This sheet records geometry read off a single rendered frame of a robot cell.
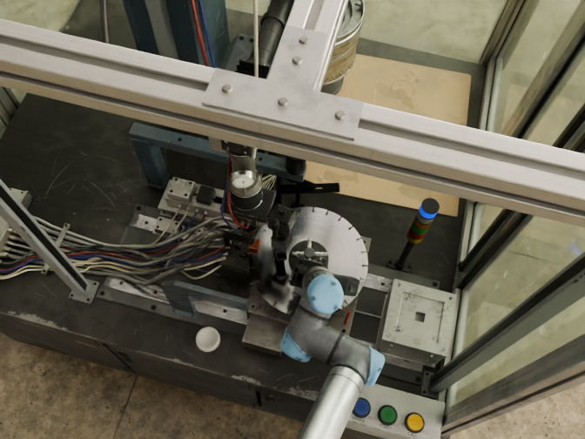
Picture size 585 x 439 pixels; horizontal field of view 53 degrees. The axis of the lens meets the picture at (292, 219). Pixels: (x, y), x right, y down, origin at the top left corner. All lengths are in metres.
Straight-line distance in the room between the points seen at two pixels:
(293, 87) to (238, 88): 0.05
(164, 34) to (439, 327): 1.12
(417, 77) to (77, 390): 1.81
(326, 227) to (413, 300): 0.32
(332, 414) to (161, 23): 1.12
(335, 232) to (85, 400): 1.37
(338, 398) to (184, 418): 1.37
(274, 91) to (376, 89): 1.69
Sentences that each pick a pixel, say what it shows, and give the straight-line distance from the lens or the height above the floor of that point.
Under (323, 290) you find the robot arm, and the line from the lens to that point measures 1.24.
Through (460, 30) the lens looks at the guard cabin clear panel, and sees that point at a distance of 2.34.
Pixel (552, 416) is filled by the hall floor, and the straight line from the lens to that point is 2.72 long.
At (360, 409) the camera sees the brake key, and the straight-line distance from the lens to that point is 1.59.
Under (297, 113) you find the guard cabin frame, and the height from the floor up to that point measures 2.05.
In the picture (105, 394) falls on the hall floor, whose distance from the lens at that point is 2.59.
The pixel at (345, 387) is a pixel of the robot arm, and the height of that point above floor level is 1.27.
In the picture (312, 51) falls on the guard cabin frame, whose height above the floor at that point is 2.05.
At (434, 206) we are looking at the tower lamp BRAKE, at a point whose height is 1.16.
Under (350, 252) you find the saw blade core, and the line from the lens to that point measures 1.65.
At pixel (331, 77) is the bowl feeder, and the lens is 2.00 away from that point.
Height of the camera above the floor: 2.46
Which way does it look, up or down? 64 degrees down
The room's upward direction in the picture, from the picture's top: 3 degrees clockwise
